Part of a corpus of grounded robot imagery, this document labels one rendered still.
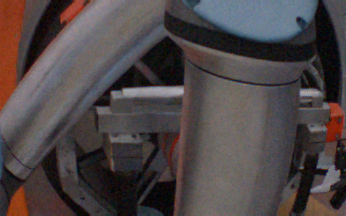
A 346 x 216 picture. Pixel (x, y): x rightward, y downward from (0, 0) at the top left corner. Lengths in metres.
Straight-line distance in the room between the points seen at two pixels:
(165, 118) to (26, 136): 0.67
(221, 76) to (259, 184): 0.08
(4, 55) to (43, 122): 0.47
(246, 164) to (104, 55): 0.18
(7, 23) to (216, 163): 0.66
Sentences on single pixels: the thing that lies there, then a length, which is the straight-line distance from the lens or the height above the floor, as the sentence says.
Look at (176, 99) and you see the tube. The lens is 1.39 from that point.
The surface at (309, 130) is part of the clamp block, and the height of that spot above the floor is 0.95.
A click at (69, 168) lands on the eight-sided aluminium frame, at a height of 0.79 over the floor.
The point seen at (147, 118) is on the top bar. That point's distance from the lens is 1.39.
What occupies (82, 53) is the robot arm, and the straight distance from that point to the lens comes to 0.71.
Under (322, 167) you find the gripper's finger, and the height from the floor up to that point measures 0.84.
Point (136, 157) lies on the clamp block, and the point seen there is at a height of 0.93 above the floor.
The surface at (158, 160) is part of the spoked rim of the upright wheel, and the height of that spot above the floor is 0.77.
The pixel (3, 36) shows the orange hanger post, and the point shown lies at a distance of 1.19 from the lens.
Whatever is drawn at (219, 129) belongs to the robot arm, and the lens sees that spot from 0.58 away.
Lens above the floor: 1.50
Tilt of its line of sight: 22 degrees down
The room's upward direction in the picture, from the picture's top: 4 degrees clockwise
